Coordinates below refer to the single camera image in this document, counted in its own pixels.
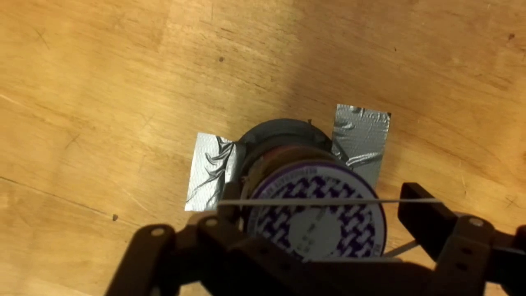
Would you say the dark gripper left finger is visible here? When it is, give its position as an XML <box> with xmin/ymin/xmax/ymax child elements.
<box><xmin>104</xmin><ymin>214</ymin><xmax>441</xmax><ymax>296</ymax></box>

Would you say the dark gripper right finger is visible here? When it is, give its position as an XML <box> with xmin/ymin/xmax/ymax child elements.
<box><xmin>396</xmin><ymin>181</ymin><xmax>526</xmax><ymax>296</ymax></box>

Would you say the grey duct tape piece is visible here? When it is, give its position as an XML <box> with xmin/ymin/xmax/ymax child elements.
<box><xmin>331</xmin><ymin>102</ymin><xmax>393</xmax><ymax>191</ymax></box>
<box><xmin>183</xmin><ymin>132</ymin><xmax>244</xmax><ymax>214</ymax></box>

